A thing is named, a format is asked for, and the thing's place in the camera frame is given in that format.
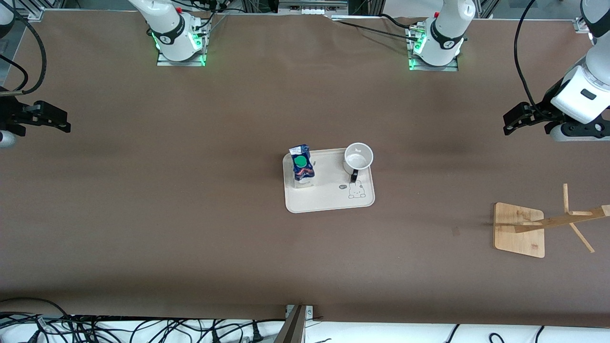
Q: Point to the aluminium corner bracket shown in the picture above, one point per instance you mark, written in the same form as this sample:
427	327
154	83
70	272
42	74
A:
582	25

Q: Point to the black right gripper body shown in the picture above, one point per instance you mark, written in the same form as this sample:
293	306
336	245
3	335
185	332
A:
9	113

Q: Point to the grey metal bracket post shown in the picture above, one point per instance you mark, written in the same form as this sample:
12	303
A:
295	328

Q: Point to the wooden cup stand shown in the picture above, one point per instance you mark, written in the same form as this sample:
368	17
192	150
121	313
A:
519	231

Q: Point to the beige rabbit tray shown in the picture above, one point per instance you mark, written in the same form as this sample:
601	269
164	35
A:
329	193

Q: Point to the brown table cover sheet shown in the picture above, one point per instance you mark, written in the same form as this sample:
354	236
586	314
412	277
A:
190	214

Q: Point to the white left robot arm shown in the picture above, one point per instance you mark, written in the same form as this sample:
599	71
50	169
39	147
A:
448	28

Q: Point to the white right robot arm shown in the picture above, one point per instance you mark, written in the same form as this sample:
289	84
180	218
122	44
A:
174	28

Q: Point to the blue milk carton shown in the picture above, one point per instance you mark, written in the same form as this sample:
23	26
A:
300	162

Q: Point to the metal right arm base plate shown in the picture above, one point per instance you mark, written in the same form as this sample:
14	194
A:
190	62

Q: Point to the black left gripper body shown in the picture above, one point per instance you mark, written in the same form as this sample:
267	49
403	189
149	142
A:
544	108

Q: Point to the white mug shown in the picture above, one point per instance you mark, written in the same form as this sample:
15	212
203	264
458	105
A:
358	157

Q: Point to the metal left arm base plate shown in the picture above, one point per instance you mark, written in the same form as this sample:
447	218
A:
433	68

